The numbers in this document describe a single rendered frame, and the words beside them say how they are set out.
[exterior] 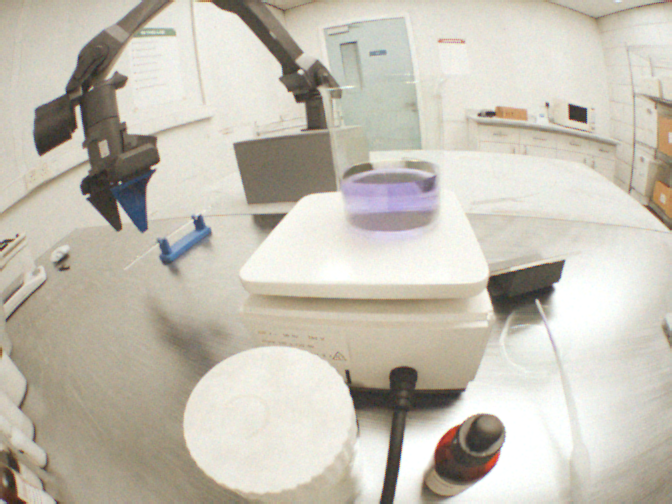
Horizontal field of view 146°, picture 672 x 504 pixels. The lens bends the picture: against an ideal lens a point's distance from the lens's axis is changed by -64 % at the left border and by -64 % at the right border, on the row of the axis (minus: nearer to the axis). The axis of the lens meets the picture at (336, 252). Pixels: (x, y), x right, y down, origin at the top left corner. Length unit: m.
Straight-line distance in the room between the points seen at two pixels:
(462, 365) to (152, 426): 0.21
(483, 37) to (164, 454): 3.34
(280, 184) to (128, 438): 0.45
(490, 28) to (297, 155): 3.02
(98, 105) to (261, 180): 0.33
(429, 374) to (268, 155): 0.44
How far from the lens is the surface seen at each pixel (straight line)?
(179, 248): 0.44
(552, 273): 0.27
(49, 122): 0.40
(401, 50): 3.15
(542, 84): 3.39
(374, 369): 0.15
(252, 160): 0.53
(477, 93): 3.15
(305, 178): 0.48
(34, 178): 1.44
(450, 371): 0.15
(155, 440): 0.22
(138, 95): 1.81
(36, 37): 1.77
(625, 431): 0.23
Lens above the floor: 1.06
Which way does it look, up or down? 30 degrees down
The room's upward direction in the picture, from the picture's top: 9 degrees counter-clockwise
